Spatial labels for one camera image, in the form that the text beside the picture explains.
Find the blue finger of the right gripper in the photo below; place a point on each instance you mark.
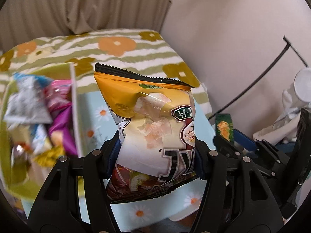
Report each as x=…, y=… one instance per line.
x=226, y=148
x=243, y=140

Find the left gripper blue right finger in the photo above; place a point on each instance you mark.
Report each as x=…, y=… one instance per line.
x=201, y=156

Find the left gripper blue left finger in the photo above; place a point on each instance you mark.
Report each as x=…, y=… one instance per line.
x=110, y=152

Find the dark green snack packet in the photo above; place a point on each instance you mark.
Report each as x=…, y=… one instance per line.
x=224, y=126

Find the orange red chips bag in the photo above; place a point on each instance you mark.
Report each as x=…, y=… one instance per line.
x=155, y=120

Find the magenta snack packet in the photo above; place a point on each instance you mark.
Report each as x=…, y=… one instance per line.
x=60, y=131

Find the white blue text snack bag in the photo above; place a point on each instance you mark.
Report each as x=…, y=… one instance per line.
x=27, y=106

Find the yellow black snack bag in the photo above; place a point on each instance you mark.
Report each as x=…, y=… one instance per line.
x=49, y=157

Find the pink white snack bag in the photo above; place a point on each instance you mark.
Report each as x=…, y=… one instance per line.
x=57, y=93

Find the green cardboard storage box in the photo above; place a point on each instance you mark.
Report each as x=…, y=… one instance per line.
x=20, y=143

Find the floral striped blanket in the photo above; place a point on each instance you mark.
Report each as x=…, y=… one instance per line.
x=140, y=51

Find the beige curtain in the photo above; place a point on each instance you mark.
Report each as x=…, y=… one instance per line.
x=25, y=20

